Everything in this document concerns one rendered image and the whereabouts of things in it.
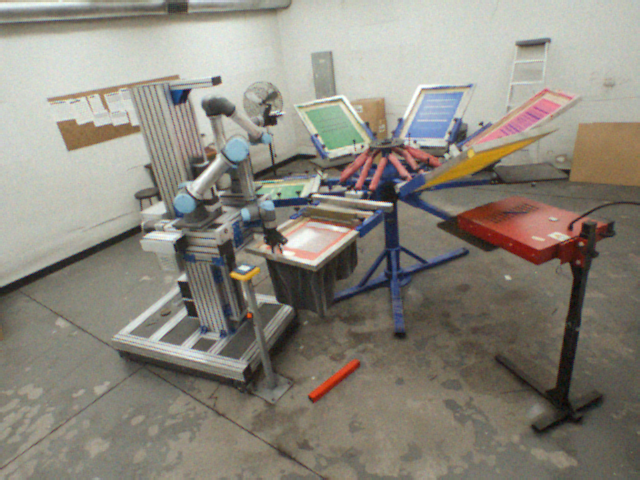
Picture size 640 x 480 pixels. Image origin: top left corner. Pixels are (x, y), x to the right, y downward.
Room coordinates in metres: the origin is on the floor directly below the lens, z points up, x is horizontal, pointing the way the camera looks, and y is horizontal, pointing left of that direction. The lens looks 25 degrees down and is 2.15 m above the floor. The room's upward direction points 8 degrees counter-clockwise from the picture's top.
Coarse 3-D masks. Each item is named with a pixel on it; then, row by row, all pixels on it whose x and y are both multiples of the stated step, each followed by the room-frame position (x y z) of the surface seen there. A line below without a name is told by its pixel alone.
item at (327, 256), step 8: (328, 208) 2.93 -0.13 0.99; (336, 208) 2.90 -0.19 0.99; (368, 216) 2.71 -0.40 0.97; (288, 224) 2.75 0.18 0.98; (280, 232) 2.68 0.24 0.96; (352, 232) 2.45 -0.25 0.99; (256, 240) 2.54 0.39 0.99; (344, 240) 2.35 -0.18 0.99; (352, 240) 2.38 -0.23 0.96; (248, 248) 2.44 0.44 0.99; (256, 248) 2.42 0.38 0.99; (336, 248) 2.26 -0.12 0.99; (344, 248) 2.31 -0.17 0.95; (264, 256) 2.34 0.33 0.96; (272, 256) 2.29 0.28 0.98; (280, 256) 2.26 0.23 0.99; (288, 256) 2.24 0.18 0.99; (320, 256) 2.18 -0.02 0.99; (328, 256) 2.18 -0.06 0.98; (296, 264) 2.17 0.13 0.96; (304, 264) 2.13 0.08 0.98; (312, 264) 2.10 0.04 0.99; (320, 264) 2.12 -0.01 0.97
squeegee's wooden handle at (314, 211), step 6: (312, 210) 2.81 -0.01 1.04; (318, 210) 2.78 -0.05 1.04; (324, 210) 2.74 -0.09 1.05; (330, 210) 2.71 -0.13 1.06; (336, 210) 2.69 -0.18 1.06; (318, 216) 2.78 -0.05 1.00; (324, 216) 2.75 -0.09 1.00; (330, 216) 2.71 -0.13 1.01; (336, 216) 2.68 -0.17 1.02; (342, 216) 2.65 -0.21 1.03; (348, 216) 2.61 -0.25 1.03; (354, 216) 2.58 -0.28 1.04
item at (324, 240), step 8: (336, 224) 2.69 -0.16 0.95; (344, 224) 2.66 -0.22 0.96; (320, 232) 2.59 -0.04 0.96; (328, 232) 2.58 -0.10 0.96; (336, 232) 2.56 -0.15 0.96; (312, 240) 2.49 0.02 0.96; (320, 240) 2.47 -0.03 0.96; (328, 240) 2.45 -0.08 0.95; (336, 240) 2.44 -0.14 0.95; (304, 248) 2.39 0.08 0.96; (312, 248) 2.37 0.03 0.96; (320, 248) 2.35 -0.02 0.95; (328, 248) 2.34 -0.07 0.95; (296, 256) 2.29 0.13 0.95; (304, 256) 2.28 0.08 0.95; (312, 256) 2.26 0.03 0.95
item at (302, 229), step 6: (306, 222) 2.80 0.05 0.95; (324, 222) 2.76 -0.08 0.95; (330, 222) 2.74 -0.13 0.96; (300, 228) 2.71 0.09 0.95; (306, 228) 2.70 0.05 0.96; (312, 228) 2.68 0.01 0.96; (318, 228) 2.66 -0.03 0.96; (288, 234) 2.64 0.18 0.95; (294, 234) 2.62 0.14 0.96; (300, 234) 2.61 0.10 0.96; (306, 234) 2.60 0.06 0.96; (312, 234) 2.58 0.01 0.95; (288, 240) 2.54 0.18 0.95; (294, 240) 2.53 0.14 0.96; (300, 240) 2.51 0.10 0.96; (306, 240) 2.50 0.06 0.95; (270, 246) 2.50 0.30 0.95; (288, 246) 2.45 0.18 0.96; (294, 246) 2.44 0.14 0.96
